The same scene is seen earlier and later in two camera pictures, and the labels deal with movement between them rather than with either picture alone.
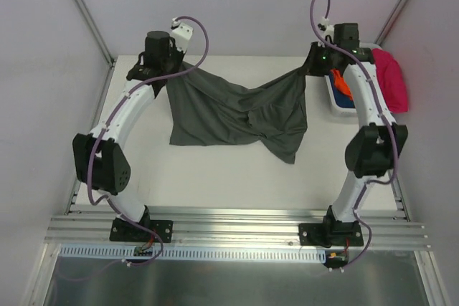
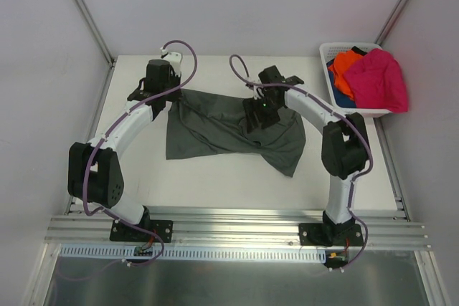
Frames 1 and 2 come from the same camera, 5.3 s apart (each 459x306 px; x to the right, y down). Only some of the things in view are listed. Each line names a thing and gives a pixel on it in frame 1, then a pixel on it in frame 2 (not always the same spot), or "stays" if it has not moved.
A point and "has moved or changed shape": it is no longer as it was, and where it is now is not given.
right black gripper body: [313, 61] → [256, 116]
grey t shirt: [205, 108] has moved or changed shape
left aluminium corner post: [85, 13] stays
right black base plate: [331, 234] stays
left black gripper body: [176, 59] → [166, 94]
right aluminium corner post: [402, 3] stays
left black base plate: [126, 231] stays
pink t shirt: [392, 80] stays
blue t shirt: [341, 99] stays
